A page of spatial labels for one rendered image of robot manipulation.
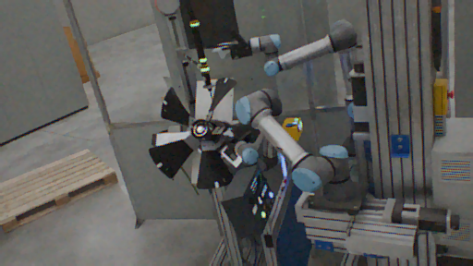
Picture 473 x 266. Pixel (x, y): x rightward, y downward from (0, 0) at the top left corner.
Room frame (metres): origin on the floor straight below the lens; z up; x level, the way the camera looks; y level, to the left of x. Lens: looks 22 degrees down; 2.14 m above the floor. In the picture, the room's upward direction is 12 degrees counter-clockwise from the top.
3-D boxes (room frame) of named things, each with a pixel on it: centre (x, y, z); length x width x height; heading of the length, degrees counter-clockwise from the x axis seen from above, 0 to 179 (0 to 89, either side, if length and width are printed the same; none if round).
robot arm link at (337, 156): (1.72, -0.38, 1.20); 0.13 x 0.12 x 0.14; 123
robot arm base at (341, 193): (1.73, -0.39, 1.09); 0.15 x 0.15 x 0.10
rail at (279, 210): (2.21, -0.19, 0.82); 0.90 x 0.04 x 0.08; 159
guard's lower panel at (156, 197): (3.10, -0.15, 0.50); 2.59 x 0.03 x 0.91; 69
